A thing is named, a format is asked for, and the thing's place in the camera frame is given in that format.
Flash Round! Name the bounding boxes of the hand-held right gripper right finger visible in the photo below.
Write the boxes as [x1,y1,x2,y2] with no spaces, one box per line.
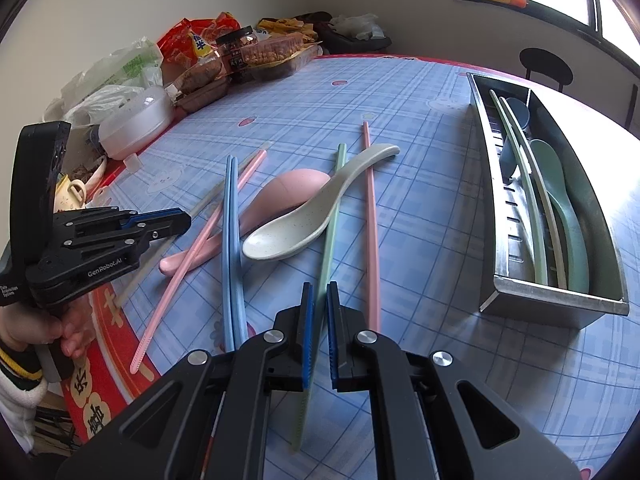
[326,281,583,480]

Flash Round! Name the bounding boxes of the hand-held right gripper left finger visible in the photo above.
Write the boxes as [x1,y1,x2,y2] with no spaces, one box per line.
[55,282,316,480]

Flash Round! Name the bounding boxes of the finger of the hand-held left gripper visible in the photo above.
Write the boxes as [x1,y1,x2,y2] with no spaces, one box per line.
[54,207,192,235]
[60,217,194,262]

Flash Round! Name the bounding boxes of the blue chopstick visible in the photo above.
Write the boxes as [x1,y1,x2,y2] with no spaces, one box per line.
[222,155,242,353]
[230,156,249,347]

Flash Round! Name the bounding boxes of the pink chopstick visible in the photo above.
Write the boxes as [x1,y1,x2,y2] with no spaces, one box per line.
[362,121,383,333]
[129,150,267,375]

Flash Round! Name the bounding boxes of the beige spoon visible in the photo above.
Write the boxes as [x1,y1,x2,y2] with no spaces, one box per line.
[241,144,401,262]

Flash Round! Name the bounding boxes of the green chopstick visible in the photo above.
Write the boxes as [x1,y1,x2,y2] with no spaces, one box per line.
[291,143,347,453]
[489,89,548,283]

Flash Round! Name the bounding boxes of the pink spoon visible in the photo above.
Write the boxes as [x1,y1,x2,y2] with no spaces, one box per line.
[159,169,332,276]

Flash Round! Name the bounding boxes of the metal utensil box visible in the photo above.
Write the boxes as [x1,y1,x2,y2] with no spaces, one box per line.
[466,72,630,330]

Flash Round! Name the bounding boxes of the green spoon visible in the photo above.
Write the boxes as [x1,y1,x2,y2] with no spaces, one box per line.
[529,139,591,293]

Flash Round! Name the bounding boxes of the blue spoon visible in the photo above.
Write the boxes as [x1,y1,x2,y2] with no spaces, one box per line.
[500,96,532,183]

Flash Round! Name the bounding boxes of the person's left forearm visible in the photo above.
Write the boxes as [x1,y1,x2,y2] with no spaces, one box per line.
[0,337,50,456]

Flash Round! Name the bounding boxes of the person's left hand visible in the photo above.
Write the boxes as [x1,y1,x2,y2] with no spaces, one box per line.
[0,300,93,362]

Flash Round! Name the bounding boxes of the cream mug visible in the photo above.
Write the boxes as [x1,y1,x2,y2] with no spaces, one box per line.
[54,175,87,212]

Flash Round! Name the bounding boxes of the white lidded plastic container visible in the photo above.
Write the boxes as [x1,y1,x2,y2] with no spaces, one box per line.
[98,86,176,160]

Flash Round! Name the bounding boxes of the brown snack tray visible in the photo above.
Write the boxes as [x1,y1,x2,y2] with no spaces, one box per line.
[167,57,231,112]

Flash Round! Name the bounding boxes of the blue plaid red-edged tablecloth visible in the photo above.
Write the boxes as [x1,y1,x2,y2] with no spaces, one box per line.
[60,55,640,480]

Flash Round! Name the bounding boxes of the green white plastic bag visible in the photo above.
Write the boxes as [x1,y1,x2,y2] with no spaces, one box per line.
[62,37,164,111]

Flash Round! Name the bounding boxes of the red snack bag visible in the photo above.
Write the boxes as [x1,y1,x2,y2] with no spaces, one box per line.
[157,12,241,68]

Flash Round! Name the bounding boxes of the black-lidded jar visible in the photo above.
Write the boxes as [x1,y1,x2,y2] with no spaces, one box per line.
[216,26,259,84]

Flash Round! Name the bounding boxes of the clear peanut tray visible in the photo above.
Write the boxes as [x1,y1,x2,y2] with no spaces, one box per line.
[242,35,324,81]

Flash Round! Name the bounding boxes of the yellow snack bags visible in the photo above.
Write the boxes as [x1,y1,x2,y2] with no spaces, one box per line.
[257,17,321,47]

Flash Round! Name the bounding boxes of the dark clothing pile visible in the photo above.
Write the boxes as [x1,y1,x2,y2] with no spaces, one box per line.
[292,11,334,29]

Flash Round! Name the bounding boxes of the clear plastic bag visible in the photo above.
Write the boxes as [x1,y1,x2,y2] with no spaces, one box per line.
[330,13,384,41]

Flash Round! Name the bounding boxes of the black round-backed chair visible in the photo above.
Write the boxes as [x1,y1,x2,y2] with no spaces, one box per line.
[519,47,574,92]

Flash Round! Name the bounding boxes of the dark window sill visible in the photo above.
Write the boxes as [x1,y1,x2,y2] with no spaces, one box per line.
[450,0,640,71]

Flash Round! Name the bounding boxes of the black metal frame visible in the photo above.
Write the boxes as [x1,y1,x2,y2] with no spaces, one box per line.
[624,77,640,136]

